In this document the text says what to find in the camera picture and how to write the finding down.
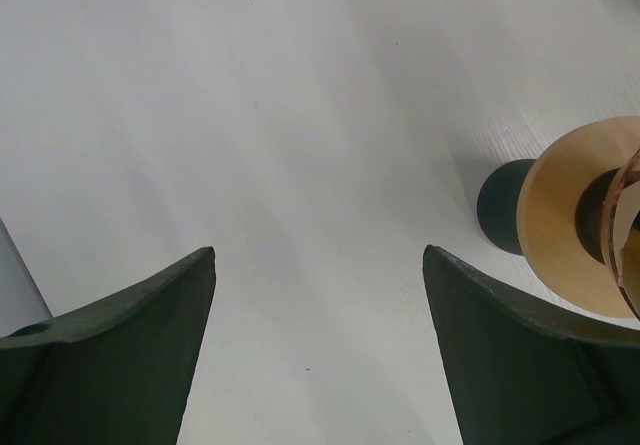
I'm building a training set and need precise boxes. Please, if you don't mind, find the wooden dripper ring holder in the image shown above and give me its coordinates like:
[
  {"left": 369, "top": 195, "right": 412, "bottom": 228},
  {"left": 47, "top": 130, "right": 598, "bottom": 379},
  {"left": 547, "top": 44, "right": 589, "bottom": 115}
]
[{"left": 516, "top": 116, "right": 639, "bottom": 319}]

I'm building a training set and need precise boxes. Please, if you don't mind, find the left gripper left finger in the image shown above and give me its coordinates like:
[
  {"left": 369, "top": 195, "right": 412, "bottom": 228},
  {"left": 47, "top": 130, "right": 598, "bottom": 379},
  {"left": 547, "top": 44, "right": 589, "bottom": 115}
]
[{"left": 1, "top": 247, "right": 216, "bottom": 444}]

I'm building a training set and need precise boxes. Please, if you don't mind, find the red-rimmed glass carafe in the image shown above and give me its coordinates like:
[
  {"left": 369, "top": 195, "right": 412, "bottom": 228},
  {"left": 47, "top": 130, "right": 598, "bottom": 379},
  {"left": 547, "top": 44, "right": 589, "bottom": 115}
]
[{"left": 476, "top": 159, "right": 535, "bottom": 256}]

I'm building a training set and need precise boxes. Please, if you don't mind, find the brown paper coffee filter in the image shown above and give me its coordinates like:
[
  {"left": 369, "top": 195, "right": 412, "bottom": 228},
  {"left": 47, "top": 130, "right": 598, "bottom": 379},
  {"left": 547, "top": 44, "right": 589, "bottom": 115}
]
[{"left": 613, "top": 185, "right": 639, "bottom": 317}]

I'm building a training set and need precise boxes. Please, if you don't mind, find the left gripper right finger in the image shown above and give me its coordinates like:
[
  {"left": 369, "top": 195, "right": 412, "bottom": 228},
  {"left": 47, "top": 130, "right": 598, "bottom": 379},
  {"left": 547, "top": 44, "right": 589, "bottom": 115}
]
[{"left": 423, "top": 246, "right": 639, "bottom": 444}]

